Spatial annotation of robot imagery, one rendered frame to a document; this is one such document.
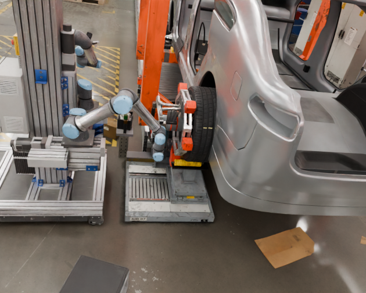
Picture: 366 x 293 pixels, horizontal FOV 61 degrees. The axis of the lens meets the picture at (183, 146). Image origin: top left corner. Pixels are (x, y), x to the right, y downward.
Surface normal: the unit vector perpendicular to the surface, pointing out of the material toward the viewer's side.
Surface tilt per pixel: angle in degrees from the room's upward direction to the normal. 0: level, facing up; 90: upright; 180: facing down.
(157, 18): 90
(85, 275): 0
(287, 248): 1
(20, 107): 90
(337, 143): 20
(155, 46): 90
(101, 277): 0
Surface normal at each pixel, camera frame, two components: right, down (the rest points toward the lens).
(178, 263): 0.16, -0.82
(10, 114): 0.15, 0.58
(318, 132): 0.20, -0.54
